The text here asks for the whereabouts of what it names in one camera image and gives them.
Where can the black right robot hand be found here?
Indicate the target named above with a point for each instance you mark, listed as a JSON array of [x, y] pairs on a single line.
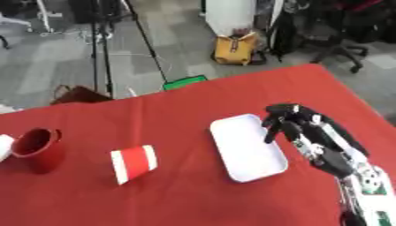
[[330, 141]]

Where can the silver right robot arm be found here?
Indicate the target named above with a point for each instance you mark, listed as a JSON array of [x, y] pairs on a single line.
[[372, 197]]

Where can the white shallow tray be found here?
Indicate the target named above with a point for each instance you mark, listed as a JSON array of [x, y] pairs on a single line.
[[247, 147]]

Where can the black office chair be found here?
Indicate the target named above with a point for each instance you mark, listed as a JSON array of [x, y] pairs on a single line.
[[343, 44]]

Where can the yellow bag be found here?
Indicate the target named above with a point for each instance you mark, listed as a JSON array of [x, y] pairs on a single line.
[[234, 48]]

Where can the green flat object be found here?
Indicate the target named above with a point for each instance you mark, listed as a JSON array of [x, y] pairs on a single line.
[[184, 82]]

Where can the red and white paper cup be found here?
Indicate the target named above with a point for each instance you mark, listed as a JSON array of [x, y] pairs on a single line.
[[134, 163]]

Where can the black tripod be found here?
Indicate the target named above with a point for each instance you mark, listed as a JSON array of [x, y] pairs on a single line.
[[105, 44]]

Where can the brown bag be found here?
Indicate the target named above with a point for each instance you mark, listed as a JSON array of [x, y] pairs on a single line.
[[77, 94]]

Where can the dark red mug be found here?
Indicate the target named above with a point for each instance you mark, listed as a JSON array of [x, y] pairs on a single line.
[[39, 148]]

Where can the white round object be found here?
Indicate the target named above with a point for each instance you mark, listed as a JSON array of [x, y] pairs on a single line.
[[4, 147]]

